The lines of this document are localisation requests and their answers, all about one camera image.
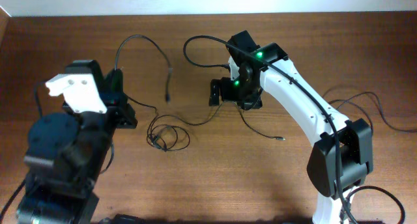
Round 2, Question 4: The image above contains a thick black usb cable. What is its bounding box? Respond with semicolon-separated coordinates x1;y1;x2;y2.
114;34;173;104

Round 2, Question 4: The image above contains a black usb cable bundle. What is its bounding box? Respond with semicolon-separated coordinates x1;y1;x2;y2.
125;95;225;152

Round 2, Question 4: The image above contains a thin black usb cable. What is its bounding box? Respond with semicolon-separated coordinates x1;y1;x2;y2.
322;85;417;133

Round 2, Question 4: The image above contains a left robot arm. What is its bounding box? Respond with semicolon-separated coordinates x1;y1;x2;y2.
16;60;137;224

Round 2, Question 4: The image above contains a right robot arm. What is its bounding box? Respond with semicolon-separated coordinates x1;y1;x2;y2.
209;31;373;223

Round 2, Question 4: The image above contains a right camera black cable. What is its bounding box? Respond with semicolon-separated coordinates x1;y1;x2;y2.
182;35;407;224

